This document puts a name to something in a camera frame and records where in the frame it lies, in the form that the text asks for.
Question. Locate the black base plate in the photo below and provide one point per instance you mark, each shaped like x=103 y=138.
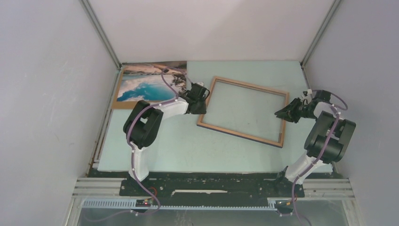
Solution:
x=212 y=189

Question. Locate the right corner aluminium profile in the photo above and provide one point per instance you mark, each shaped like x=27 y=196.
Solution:
x=320 y=32

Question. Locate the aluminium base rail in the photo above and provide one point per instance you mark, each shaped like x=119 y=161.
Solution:
x=104 y=192

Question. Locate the wooden picture frame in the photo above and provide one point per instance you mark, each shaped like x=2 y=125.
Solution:
x=245 y=110

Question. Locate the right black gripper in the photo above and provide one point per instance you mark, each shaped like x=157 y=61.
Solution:
x=288 y=113

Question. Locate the landscape photo print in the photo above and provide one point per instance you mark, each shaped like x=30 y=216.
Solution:
x=152 y=81

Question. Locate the corner aluminium profile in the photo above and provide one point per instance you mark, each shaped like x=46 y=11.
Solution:
x=89 y=10
x=320 y=32

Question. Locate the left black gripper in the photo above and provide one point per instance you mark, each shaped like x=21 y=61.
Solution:
x=202 y=110

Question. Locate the brown cardboard backing board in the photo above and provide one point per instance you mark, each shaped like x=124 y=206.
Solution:
x=124 y=105

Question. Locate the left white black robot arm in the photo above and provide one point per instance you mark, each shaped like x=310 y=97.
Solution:
x=142 y=126

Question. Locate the left corner aluminium profile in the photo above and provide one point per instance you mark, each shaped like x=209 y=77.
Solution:
x=89 y=10

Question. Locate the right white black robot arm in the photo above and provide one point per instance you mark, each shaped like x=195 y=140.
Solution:
x=328 y=139

